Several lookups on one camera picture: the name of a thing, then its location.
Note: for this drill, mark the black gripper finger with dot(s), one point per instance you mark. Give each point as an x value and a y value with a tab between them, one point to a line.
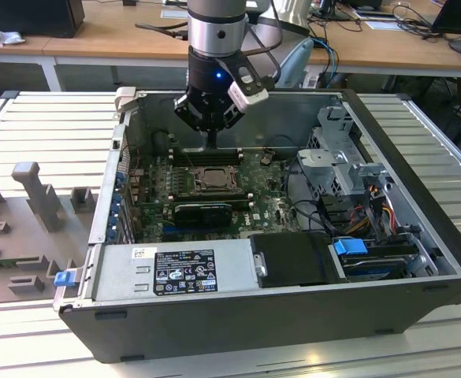
184	108
234	116

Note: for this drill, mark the thin metal cpu locking lever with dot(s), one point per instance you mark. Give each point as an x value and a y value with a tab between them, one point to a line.
191	162

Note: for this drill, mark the green cpu silver lid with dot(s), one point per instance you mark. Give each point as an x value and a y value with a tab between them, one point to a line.
218	177

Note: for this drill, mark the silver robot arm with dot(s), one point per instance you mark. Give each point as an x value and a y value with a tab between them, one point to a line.
214	31

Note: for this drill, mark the black ram slot white latches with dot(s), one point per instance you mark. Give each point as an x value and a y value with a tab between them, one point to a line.
190	150
222	158
242	203
214	197

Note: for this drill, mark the metal framed cpu socket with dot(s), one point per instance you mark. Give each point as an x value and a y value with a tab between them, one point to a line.
218	191

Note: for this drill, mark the blue expansion slot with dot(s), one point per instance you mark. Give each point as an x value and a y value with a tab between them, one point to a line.
169	229

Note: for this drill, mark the black plastic bay cover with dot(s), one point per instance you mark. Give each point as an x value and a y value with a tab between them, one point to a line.
293	256

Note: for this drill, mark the round silver coin battery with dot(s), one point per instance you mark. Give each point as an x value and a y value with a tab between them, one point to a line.
265	159

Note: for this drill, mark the green motherboard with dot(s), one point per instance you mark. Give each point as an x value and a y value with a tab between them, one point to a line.
261	189

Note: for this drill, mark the pale blue teach pendant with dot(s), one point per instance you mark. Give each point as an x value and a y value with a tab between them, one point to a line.
295	63

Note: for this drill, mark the black green graphics card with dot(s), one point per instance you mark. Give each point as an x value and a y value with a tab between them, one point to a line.
202	216

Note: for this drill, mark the grey metal disk bay cage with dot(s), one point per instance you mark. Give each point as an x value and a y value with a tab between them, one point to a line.
332	165

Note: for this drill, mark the hard disk blue carrier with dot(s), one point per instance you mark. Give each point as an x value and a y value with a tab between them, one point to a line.
350	250

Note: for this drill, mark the silver power supply unit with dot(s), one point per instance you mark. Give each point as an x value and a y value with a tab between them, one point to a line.
116	275

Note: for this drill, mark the black desktop box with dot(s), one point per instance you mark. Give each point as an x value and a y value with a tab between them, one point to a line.
25	17

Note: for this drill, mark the grey parts rack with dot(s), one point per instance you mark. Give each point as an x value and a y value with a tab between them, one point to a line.
37	236

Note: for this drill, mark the crumpled white paper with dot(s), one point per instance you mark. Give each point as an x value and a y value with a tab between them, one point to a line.
1	37

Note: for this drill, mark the blue plastic release latch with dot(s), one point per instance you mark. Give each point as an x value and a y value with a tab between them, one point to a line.
64	279

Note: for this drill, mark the black grey pc case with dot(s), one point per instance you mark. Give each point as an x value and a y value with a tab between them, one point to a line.
214	327

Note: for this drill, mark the black computer monitor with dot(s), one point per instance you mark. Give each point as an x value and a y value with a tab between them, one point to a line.
458	15

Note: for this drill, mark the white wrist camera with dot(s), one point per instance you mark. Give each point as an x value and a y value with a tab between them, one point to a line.
250	96

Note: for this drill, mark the wooden desk white frame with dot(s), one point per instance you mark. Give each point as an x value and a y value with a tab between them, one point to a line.
116	39

